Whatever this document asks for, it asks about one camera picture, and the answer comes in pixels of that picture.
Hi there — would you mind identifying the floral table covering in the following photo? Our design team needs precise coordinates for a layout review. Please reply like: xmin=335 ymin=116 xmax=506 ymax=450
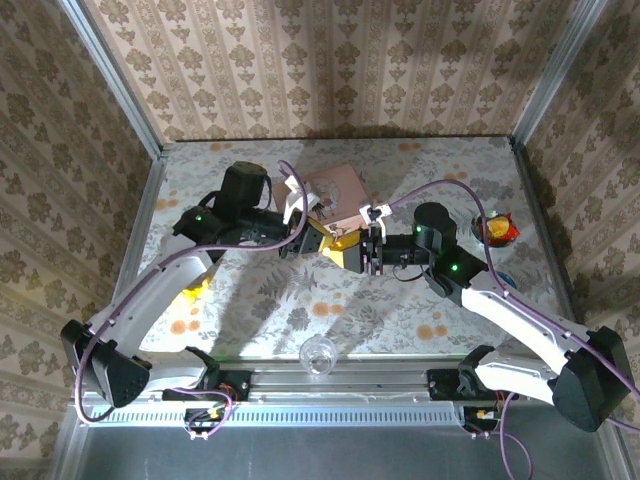
xmin=117 ymin=137 xmax=576 ymax=361

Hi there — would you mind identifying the pink box with cartoon couple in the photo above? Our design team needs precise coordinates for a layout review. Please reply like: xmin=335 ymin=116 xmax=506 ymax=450
xmin=272 ymin=167 xmax=374 ymax=237

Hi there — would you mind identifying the dark patterned bowl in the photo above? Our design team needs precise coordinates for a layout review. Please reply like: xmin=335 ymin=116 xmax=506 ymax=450
xmin=471 ymin=209 xmax=521 ymax=249

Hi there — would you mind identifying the yellow banana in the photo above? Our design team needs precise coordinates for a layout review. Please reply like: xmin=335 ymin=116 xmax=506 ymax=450
xmin=179 ymin=277 xmax=214 ymax=307

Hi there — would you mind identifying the clear glass cup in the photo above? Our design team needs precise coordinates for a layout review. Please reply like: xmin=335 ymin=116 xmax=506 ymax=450
xmin=298 ymin=334 xmax=337 ymax=379

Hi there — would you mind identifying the red yellow snack packet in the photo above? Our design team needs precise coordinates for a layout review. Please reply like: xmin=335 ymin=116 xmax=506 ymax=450
xmin=479 ymin=212 xmax=521 ymax=247

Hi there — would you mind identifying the grey metal panel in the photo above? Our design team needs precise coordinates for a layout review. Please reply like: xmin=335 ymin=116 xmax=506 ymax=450
xmin=49 ymin=393 xmax=640 ymax=480

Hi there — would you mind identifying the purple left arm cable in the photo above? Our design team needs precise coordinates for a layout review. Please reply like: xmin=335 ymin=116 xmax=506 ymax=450
xmin=74 ymin=159 xmax=309 ymax=437

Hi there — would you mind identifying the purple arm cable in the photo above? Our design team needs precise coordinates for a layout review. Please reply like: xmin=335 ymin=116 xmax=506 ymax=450
xmin=74 ymin=159 xmax=309 ymax=437
xmin=387 ymin=178 xmax=640 ymax=480

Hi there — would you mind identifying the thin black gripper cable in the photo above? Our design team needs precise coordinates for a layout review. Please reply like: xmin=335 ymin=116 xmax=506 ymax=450
xmin=389 ymin=263 xmax=427 ymax=284

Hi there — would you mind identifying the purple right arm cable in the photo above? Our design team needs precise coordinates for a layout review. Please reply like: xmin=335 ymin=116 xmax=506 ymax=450
xmin=387 ymin=178 xmax=640 ymax=480

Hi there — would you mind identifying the aluminium side rail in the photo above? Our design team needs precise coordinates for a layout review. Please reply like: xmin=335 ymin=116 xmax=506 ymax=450
xmin=509 ymin=139 xmax=601 ymax=341
xmin=92 ymin=154 xmax=170 ymax=351

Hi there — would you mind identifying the wide aluminium base rail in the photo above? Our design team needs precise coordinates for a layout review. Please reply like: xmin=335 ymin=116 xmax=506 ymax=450
xmin=69 ymin=357 xmax=621 ymax=404

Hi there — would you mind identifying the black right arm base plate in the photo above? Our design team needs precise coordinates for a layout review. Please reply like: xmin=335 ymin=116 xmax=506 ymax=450
xmin=427 ymin=368 xmax=519 ymax=401

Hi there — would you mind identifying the slotted grey cable duct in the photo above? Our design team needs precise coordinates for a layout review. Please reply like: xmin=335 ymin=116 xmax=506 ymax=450
xmin=89 ymin=403 xmax=464 ymax=427

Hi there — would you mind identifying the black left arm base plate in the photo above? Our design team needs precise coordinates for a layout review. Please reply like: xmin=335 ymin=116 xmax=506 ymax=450
xmin=162 ymin=368 xmax=251 ymax=402

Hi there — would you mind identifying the aluminium corner post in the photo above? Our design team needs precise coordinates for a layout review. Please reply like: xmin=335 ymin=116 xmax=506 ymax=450
xmin=509 ymin=0 xmax=610 ymax=151
xmin=58 ymin=0 xmax=164 ymax=159

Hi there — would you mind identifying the black connector block with wires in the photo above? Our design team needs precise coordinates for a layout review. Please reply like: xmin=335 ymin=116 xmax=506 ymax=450
xmin=183 ymin=407 xmax=224 ymax=435
xmin=462 ymin=405 xmax=509 ymax=434

